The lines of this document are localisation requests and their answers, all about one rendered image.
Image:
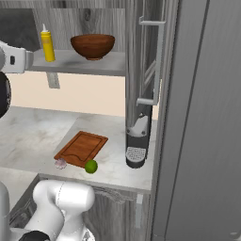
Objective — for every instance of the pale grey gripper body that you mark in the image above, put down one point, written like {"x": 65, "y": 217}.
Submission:
{"x": 29, "y": 60}

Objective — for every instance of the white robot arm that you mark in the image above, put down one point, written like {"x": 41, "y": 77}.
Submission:
{"x": 59, "y": 204}

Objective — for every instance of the yellow condiment bottle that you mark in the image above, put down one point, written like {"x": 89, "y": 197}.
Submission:
{"x": 48, "y": 45}

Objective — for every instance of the brown wooden bowl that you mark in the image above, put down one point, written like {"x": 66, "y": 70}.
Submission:
{"x": 93, "y": 46}

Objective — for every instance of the brown wooden cutting board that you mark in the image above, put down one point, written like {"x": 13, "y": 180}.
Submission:
{"x": 82, "y": 147}

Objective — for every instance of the grey wood cabinet door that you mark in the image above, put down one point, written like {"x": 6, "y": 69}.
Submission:
{"x": 133, "y": 62}

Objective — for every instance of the pale pink garlic bulb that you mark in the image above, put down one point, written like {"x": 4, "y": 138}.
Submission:
{"x": 61, "y": 163}

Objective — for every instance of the green lime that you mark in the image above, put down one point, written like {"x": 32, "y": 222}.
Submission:
{"x": 91, "y": 166}

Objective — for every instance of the grey wood base cabinet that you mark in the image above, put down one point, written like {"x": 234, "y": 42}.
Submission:
{"x": 116, "y": 213}

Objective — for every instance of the black and silver coffee machine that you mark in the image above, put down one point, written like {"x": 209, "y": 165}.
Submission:
{"x": 136, "y": 147}

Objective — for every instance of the grey fridge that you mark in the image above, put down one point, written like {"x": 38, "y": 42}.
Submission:
{"x": 200, "y": 125}

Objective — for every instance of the grey wood wall cabinet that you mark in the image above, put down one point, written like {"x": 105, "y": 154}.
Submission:
{"x": 78, "y": 64}

